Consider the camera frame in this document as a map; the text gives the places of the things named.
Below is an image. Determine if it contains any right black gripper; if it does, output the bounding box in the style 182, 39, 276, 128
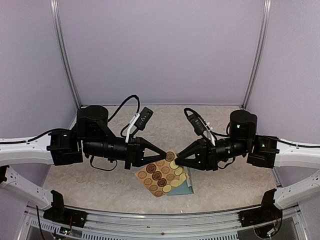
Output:
174, 136, 251, 171

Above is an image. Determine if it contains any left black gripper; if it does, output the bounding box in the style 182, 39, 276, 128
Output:
83, 134, 167, 170

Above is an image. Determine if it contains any yellow paper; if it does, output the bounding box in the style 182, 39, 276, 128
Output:
135, 150, 189, 198

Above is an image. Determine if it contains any blue envelope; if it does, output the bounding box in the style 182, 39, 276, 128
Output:
167, 166, 194, 196

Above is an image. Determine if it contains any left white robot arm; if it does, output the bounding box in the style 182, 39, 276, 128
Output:
0, 105, 166, 223

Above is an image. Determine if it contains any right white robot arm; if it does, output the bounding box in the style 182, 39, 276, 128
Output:
175, 107, 320, 171

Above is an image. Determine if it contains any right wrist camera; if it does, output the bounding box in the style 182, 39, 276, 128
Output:
187, 113, 207, 136

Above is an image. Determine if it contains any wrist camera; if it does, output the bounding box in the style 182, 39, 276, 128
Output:
134, 107, 154, 131
187, 113, 207, 136

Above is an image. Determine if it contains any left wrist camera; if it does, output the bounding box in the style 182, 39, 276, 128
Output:
134, 107, 154, 131

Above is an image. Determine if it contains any left camera cable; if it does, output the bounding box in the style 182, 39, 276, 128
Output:
107, 94, 141, 138

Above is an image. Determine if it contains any aluminium front rail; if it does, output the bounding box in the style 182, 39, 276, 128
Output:
22, 204, 308, 240

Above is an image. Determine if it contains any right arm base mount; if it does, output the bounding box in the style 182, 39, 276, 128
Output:
238, 205, 283, 227

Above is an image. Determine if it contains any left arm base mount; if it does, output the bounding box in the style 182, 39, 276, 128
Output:
43, 206, 88, 228

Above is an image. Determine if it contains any right aluminium corner post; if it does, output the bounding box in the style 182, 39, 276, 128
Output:
241, 0, 272, 110

